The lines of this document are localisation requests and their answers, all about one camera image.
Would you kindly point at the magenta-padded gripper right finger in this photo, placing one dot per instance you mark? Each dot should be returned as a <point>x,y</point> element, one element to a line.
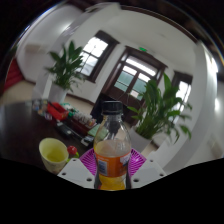
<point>148,171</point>

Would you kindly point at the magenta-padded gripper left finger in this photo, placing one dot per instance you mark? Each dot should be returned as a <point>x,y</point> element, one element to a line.
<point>76,171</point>

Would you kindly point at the orange drink bottle black cap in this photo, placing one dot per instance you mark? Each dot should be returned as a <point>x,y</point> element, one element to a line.
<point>112,153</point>

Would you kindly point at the small red ball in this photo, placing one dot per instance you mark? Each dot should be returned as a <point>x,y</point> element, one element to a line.
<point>72,150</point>

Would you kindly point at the pale yellow mug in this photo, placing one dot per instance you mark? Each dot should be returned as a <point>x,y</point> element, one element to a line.
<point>53,156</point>

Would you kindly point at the black flat device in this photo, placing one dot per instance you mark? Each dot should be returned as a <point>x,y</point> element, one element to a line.
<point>66,130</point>

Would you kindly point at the green packet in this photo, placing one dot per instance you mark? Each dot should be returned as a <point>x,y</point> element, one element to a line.
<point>93,131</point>

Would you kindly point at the brown snack box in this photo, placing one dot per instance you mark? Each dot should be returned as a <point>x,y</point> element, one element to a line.
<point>83,121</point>

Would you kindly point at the green plant in white pot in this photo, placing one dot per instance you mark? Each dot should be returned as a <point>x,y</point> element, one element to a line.
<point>66,68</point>
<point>160,110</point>

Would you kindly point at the red box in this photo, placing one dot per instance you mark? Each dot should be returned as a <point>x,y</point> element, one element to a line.
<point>57,111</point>

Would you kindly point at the dark framed window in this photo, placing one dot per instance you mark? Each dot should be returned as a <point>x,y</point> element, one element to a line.
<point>93,55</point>
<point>183,90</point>

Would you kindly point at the dark wooden double door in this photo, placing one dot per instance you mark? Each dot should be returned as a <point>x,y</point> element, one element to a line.
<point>133,78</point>

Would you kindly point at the red carpeted stairs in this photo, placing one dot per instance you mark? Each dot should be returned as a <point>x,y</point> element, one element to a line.
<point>14,75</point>

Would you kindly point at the green exit sign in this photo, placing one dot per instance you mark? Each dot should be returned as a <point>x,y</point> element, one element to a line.
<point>143,49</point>

